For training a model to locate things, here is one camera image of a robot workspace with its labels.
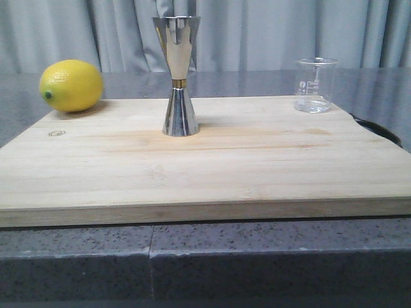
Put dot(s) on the steel double jigger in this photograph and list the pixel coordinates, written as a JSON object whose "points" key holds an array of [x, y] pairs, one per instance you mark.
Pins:
{"points": [[177, 37]]}

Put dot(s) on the clear glass beaker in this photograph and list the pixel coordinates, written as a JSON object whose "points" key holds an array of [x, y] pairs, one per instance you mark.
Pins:
{"points": [[314, 81]]}

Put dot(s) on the wooden cutting board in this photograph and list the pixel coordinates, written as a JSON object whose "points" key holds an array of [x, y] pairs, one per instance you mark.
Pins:
{"points": [[253, 158]]}

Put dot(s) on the grey curtain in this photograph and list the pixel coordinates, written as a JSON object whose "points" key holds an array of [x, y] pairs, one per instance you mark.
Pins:
{"points": [[118, 36]]}

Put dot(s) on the yellow lemon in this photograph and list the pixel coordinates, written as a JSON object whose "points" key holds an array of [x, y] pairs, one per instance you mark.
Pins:
{"points": [[71, 85]]}

